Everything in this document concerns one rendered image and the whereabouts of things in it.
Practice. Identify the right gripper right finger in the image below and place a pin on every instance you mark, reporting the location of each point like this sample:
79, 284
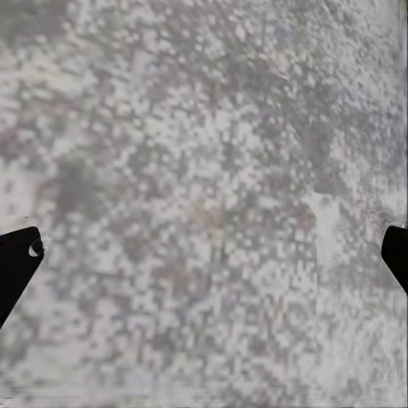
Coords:
395, 253

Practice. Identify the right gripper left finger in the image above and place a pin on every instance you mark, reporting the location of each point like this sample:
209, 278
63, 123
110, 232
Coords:
21, 252

